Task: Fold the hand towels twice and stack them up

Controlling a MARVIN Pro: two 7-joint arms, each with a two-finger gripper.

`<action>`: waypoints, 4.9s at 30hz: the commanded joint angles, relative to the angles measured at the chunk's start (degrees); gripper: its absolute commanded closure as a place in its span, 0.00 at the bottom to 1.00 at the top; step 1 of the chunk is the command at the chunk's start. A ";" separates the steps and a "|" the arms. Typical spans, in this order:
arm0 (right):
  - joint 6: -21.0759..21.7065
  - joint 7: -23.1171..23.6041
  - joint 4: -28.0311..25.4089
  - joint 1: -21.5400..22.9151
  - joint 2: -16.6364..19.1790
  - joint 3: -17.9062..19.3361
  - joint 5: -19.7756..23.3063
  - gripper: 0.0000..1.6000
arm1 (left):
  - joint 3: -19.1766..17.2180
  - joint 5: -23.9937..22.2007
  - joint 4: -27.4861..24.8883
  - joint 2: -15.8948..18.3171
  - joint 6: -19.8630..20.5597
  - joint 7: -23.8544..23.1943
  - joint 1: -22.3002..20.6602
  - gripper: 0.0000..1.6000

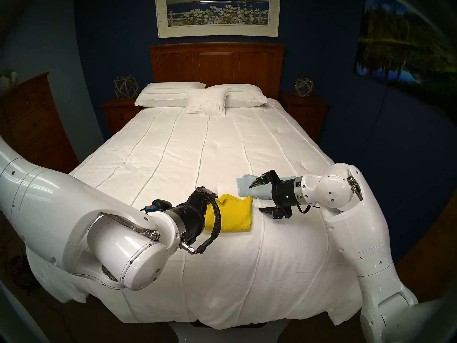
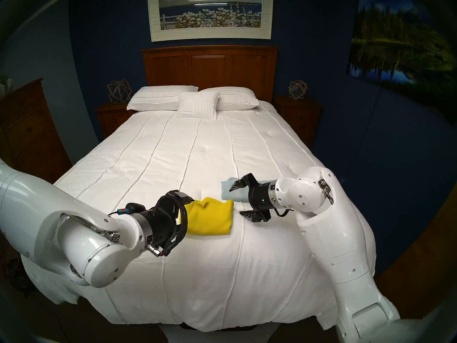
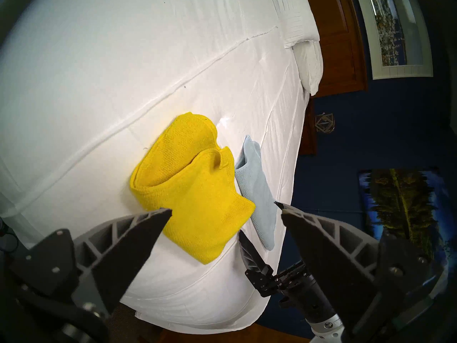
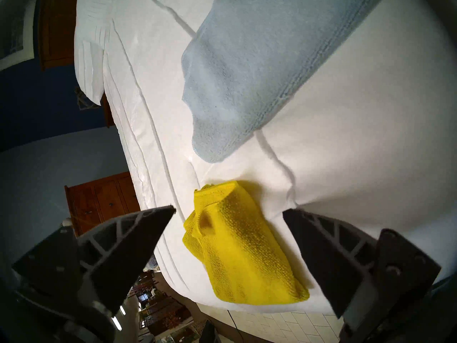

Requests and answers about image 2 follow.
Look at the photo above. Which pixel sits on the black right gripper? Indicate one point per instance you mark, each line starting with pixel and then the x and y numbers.
pixel 262 197

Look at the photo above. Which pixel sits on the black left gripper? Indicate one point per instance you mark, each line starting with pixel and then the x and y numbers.
pixel 164 220

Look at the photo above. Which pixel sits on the light blue hand towel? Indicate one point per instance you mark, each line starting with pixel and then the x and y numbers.
pixel 232 195

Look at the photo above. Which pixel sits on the yellow microfiber hand towel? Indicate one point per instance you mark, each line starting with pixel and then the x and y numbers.
pixel 210 217

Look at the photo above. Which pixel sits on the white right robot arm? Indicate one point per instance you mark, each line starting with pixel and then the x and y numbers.
pixel 332 231

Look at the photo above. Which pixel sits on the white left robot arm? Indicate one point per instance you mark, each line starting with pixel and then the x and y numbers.
pixel 35 210

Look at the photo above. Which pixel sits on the white bed with comforter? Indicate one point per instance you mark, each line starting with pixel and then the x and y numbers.
pixel 200 149

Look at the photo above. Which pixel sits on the brown wooden nightstand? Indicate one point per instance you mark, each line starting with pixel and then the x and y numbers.
pixel 112 119
pixel 298 117

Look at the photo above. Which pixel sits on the large white pillow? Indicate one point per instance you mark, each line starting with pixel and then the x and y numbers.
pixel 239 99
pixel 153 97

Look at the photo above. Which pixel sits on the small white pleated pillow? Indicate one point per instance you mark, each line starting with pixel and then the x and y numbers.
pixel 198 106

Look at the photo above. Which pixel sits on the brown wooden headboard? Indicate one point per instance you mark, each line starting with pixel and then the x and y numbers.
pixel 210 69

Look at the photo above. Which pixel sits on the brown wooden dresser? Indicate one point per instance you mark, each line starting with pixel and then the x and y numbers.
pixel 28 131

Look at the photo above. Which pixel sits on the white framed flower picture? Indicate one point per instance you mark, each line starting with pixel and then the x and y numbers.
pixel 210 10

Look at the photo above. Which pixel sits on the small white plant vase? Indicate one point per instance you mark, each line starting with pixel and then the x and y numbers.
pixel 5 85

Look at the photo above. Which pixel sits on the forest lake wall poster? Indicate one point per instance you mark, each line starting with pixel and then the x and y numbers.
pixel 392 49

